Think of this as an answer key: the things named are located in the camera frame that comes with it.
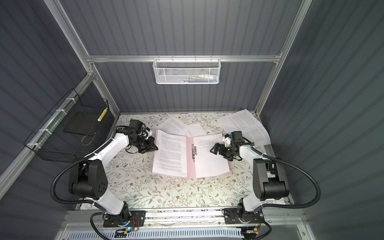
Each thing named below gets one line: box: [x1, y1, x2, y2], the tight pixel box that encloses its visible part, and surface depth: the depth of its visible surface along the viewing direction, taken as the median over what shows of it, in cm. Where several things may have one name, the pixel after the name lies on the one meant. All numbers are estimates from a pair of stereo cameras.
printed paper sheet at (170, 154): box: [152, 129, 188, 177], surface depth 92 cm
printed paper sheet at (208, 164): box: [193, 133, 230, 178], surface depth 101 cm
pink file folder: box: [152, 129, 232, 179], surface depth 93 cm
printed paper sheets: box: [217, 109, 271, 146], surface depth 114 cm
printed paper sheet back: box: [156, 116, 188, 137], surface depth 114 cm
